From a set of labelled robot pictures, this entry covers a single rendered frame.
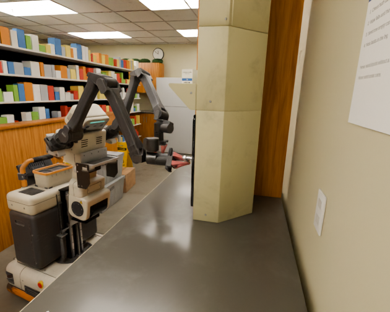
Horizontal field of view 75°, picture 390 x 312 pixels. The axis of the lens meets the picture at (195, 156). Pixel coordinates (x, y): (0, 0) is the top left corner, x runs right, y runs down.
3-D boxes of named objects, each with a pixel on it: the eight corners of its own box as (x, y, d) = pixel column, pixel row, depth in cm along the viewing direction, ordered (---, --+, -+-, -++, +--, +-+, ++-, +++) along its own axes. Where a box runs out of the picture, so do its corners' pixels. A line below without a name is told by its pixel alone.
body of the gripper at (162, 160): (173, 147, 117) (157, 146, 118) (168, 168, 113) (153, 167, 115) (176, 152, 123) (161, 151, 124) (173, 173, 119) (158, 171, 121)
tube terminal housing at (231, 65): (252, 197, 136) (266, 43, 118) (251, 228, 106) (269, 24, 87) (206, 192, 142) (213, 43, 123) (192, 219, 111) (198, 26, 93)
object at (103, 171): (125, 174, 358) (125, 151, 351) (101, 190, 301) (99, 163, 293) (99, 171, 367) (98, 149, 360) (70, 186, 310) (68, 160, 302)
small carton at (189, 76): (197, 84, 111) (197, 70, 109) (192, 84, 106) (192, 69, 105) (186, 84, 113) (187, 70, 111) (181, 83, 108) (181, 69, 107)
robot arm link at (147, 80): (145, 78, 179) (134, 71, 170) (150, 72, 177) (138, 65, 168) (166, 124, 159) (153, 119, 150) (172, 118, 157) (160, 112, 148)
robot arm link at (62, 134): (103, 66, 128) (87, 63, 119) (121, 82, 125) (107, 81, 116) (71, 134, 146) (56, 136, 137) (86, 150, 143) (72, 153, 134)
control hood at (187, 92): (210, 106, 131) (211, 86, 128) (195, 110, 100) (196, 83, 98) (188, 105, 133) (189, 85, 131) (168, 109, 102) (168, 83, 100)
